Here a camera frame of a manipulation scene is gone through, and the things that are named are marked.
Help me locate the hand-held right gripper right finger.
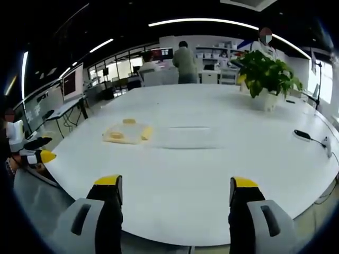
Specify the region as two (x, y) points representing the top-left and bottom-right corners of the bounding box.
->
(229, 176), (296, 254)

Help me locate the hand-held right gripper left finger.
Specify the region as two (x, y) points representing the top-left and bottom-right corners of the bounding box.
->
(52, 174), (124, 254)

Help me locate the white side desk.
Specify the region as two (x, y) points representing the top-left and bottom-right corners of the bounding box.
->
(44, 95), (88, 139)

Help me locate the large monitor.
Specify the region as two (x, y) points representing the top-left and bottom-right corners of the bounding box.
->
(61, 62), (85, 103)

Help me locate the yellow strip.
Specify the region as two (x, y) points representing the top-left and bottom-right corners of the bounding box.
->
(141, 126), (154, 141)

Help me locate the clear acrylic sheet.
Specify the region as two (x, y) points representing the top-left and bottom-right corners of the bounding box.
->
(156, 126), (217, 149)

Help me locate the black flat device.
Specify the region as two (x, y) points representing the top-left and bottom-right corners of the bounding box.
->
(292, 129), (313, 143)

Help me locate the white plant pot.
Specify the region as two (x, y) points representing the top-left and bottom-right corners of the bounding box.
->
(249, 88), (279, 112)

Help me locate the short ceiling light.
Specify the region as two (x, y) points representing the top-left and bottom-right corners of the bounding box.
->
(89, 38), (114, 53)

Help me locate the white cabinet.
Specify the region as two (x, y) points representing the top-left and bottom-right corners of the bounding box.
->
(200, 69), (221, 85)

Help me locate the green potted plant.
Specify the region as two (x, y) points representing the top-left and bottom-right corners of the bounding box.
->
(229, 49), (304, 99)

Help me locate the black stand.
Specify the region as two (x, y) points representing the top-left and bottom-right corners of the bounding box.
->
(301, 60), (324, 110)

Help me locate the white storage shelf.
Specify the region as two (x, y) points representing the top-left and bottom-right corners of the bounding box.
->
(195, 41), (240, 62)

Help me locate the long ceiling light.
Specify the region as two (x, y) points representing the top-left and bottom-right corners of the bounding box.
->
(148, 17), (260, 30)

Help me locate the white plug with cable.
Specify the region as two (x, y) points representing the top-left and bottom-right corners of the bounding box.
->
(309, 135), (334, 159)

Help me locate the wall screen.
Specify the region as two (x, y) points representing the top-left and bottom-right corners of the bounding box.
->
(150, 48), (174, 62)

